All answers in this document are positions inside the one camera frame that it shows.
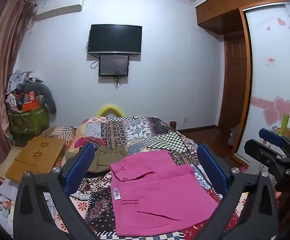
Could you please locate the brown wooden door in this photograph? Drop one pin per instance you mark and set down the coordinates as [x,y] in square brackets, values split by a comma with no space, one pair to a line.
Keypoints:
[233,85]

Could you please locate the large black wall television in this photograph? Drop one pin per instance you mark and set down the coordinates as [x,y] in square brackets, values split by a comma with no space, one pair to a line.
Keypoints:
[115,39]

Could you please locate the tan flat cardboard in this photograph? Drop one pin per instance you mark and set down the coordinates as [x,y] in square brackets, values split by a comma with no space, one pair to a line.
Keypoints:
[4,162]

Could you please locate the person's right hand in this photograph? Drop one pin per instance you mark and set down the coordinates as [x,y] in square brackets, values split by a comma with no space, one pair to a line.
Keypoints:
[277,198]

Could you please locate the wooden bed post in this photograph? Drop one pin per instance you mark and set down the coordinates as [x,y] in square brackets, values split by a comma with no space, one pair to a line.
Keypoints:
[173,125]

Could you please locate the small black wall monitor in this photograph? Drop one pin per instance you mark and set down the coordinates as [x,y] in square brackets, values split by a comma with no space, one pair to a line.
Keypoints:
[113,65]

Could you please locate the yellow curved cushion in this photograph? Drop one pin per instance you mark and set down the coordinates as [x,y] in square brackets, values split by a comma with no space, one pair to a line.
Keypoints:
[110,110]

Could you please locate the grey neck pillow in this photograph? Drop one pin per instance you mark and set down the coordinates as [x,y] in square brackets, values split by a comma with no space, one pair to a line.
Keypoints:
[47,96]

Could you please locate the wooden wardrobe with heart stickers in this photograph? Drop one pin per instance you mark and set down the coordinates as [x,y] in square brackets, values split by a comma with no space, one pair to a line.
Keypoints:
[272,67]

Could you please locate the pink pants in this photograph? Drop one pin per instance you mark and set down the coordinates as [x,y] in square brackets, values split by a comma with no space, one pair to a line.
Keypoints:
[154,187]

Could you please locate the olive green shorts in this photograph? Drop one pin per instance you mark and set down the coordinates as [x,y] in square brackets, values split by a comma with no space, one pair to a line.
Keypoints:
[107,158]

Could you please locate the striped red curtain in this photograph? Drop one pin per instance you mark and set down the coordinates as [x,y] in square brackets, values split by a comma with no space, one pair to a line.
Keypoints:
[2,67]

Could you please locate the green fabric basket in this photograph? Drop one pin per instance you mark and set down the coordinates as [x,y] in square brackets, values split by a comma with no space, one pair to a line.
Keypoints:
[27,123]

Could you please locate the bamboo lap desk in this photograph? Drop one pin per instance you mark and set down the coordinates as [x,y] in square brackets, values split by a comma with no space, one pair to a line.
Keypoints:
[36,157]

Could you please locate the orange box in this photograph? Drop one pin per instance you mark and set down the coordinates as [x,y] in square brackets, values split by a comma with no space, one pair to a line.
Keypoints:
[30,105]

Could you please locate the green bottle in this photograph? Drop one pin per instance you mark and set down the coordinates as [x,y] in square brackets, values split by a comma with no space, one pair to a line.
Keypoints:
[284,125]

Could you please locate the white air conditioner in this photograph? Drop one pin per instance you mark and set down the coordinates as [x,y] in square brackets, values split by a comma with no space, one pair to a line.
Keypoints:
[58,7]

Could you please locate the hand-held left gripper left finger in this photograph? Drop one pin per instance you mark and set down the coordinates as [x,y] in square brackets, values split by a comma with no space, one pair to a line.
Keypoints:
[81,166]

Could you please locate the patchwork printed blanket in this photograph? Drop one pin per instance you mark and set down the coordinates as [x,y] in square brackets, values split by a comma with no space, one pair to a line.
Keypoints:
[147,135]

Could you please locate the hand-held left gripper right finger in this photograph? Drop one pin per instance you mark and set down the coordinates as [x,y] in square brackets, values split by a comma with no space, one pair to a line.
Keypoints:
[211,166]

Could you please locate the pile of crumpled clothes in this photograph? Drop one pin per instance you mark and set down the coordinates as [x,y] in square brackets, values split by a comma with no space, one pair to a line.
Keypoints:
[22,78]

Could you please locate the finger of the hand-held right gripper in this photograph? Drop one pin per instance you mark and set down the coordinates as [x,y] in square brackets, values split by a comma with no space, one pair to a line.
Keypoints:
[271,136]
[257,151]

